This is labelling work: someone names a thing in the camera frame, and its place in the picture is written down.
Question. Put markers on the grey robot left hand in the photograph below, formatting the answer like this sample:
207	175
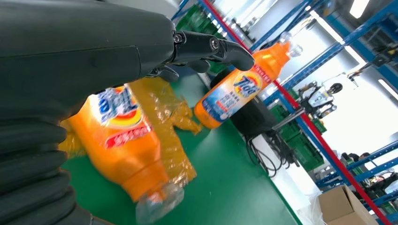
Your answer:
77	46

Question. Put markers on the orange detergent bottle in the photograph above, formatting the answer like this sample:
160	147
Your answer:
130	155
230	96

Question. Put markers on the crumpled yellow plastic bag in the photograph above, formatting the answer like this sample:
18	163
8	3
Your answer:
161	102

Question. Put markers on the green plastic crate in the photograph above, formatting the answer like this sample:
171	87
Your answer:
192	21
318	125
304	152

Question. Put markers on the white humanoid robot on stand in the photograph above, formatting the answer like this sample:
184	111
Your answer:
317	99

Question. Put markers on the ceiling light strip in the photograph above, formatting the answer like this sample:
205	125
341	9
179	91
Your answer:
359	7

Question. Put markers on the clear plastic bag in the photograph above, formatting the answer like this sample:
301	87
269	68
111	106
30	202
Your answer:
311	217

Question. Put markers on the brown cardboard box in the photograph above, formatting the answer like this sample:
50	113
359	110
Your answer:
339	208

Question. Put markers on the person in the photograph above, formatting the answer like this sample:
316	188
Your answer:
382	186

